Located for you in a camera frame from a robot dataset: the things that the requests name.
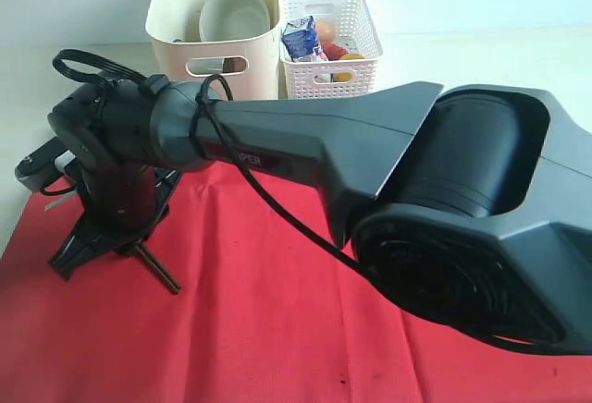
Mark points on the yellow lemon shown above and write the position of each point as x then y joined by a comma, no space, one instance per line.
346,72

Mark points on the white ceramic bowl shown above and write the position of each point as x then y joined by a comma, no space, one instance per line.
232,20

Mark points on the brown egg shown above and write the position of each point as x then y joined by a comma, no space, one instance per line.
326,31

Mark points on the red toy shrimp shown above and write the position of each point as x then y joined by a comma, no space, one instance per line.
336,52

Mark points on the cream plastic bin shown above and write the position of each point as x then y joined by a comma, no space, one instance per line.
250,66

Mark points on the steel cup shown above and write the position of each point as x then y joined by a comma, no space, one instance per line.
192,34

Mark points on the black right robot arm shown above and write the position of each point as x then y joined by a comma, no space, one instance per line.
469,208

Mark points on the dark wooden chopstick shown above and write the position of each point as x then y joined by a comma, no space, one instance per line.
164,265
159,269

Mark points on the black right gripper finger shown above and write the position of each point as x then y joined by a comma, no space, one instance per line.
74,255

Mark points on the red table cloth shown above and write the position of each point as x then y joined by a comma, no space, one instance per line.
263,315

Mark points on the white perforated basket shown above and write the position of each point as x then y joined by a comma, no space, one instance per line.
349,41

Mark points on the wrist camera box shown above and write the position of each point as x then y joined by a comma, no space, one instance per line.
44,166

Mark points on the blue milk carton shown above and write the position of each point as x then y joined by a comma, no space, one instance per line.
301,40

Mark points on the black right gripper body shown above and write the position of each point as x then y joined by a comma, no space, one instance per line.
122,206

